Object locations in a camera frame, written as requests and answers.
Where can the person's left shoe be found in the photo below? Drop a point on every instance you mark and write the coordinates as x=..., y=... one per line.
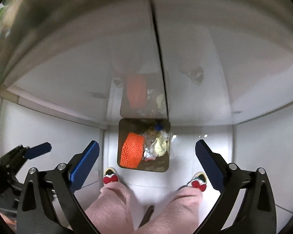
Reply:
x=111, y=178

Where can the square metal bin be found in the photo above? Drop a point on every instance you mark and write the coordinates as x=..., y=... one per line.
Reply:
x=161, y=166

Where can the person's shoe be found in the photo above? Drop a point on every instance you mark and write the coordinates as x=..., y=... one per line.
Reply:
x=111, y=178
x=197, y=182

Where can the pink pants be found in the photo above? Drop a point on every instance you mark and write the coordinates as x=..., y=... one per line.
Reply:
x=112, y=207

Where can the orange foam net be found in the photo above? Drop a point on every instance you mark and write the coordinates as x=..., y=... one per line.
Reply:
x=131, y=151

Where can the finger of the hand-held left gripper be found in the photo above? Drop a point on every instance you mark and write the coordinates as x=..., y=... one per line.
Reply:
x=37, y=150

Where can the clear bottle with blue cap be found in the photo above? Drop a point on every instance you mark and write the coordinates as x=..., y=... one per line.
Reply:
x=158, y=127

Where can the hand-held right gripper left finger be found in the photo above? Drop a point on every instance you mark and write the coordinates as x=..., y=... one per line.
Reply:
x=84, y=168

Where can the pale yellow paper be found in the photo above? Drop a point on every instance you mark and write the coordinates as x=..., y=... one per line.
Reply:
x=161, y=147

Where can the crumpled silver foil wrapper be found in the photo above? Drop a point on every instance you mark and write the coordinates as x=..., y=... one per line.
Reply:
x=149, y=154

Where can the person's right shoe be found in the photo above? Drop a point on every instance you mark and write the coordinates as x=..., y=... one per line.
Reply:
x=197, y=182

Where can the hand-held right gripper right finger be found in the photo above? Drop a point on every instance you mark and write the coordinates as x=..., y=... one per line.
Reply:
x=210, y=163

